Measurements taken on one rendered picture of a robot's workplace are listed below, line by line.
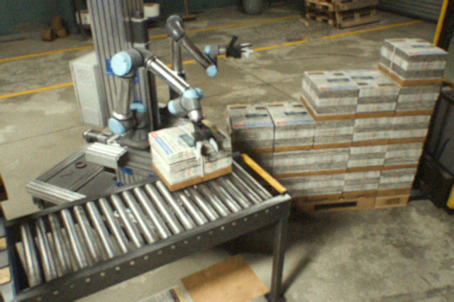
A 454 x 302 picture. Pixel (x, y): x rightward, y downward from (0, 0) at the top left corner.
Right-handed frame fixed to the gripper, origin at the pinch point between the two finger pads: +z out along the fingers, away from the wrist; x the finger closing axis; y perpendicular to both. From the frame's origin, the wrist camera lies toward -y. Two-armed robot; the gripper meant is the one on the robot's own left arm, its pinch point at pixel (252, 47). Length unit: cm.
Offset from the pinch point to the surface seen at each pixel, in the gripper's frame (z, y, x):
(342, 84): 60, 13, 32
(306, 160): 38, 65, 52
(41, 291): -98, 19, 185
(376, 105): 84, 24, 41
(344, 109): 61, 26, 44
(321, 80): 48, 14, 25
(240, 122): -11, 35, 46
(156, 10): -148, 161, -535
